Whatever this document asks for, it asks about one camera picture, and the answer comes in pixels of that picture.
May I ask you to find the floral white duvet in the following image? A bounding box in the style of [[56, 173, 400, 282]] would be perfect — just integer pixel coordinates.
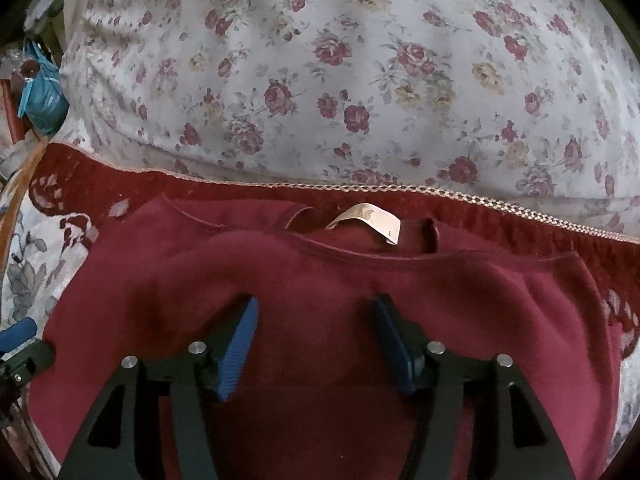
[[58, 0, 639, 235]]

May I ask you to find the red white floral blanket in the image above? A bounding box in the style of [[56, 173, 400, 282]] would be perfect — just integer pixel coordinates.
[[0, 140, 640, 480]]

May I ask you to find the blue plastic bag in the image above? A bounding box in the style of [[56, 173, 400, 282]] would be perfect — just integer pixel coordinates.
[[17, 40, 68, 136]]

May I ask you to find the dark red knit garment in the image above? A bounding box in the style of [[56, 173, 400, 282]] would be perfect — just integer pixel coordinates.
[[29, 197, 622, 479]]

